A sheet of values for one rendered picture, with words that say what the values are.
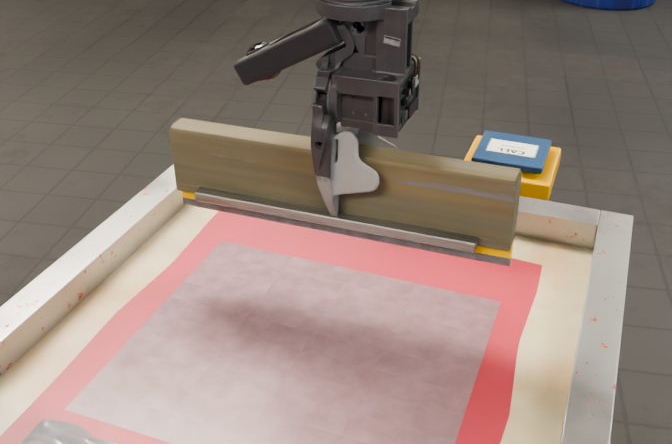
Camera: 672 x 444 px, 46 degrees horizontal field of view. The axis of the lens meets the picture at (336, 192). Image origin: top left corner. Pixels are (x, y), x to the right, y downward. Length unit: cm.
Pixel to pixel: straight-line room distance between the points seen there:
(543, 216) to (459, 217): 25
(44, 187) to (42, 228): 31
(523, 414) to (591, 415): 7
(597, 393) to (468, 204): 20
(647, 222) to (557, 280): 211
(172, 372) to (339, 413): 17
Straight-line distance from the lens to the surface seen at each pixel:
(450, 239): 74
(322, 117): 71
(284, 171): 79
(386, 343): 81
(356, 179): 74
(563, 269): 95
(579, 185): 319
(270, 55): 73
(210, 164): 82
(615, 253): 93
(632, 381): 231
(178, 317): 86
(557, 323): 87
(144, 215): 97
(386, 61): 70
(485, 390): 77
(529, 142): 120
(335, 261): 93
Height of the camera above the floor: 148
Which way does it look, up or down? 29 degrees down
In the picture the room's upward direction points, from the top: straight up
